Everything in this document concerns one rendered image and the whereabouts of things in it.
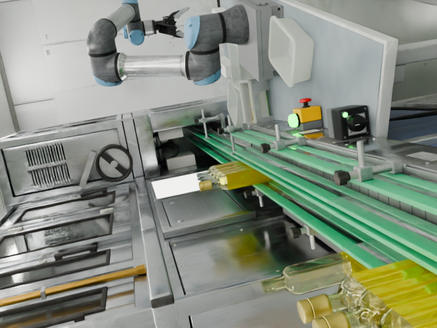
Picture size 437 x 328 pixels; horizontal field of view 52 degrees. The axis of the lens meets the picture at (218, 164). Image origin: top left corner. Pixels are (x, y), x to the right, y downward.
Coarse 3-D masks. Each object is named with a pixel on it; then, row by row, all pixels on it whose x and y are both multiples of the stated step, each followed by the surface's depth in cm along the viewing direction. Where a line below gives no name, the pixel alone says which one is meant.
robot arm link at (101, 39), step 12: (132, 0) 204; (120, 12) 193; (132, 12) 201; (96, 24) 177; (108, 24) 178; (120, 24) 189; (96, 36) 174; (108, 36) 176; (96, 48) 174; (108, 48) 176
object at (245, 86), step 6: (240, 84) 202; (246, 84) 202; (240, 90) 203; (246, 90) 203; (246, 96) 204; (252, 96) 188; (246, 102) 204; (252, 102) 188; (246, 108) 205; (252, 108) 189; (246, 114) 205; (246, 120) 206
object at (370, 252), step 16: (208, 144) 278; (224, 160) 217; (272, 192) 147; (288, 192) 144; (288, 208) 128; (304, 208) 126; (320, 208) 123; (320, 224) 111; (336, 224) 110; (336, 240) 100; (352, 240) 99; (368, 240) 97; (352, 256) 92; (368, 256) 89; (384, 256) 89; (400, 256) 87
